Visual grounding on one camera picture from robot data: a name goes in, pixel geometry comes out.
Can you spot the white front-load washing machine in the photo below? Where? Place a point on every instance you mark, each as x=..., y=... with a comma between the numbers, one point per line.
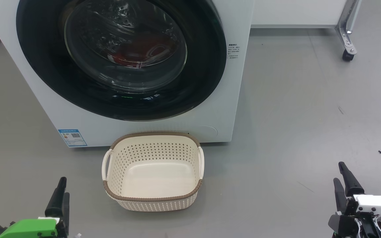
x=38, y=99

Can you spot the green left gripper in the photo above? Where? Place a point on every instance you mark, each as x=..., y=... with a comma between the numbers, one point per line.
x=31, y=228

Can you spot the blue energy label sticker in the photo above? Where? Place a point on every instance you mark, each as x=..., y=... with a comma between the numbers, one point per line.
x=73, y=138

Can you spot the red and white garment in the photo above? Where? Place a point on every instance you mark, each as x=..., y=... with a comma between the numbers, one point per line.
x=134, y=57

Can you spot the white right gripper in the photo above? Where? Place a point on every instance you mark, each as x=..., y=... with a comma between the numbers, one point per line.
x=375, y=205

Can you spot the white partition board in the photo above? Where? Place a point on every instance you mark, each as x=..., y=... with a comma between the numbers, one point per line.
x=296, y=11

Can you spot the round black glass washer door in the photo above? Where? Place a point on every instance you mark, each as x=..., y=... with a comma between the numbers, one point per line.
x=45, y=66

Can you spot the metal leg with caster wheel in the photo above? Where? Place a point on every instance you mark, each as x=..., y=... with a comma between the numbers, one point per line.
x=346, y=29

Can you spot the cream perforated basket brown rim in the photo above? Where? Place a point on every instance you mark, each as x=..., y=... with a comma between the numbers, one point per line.
x=157, y=178

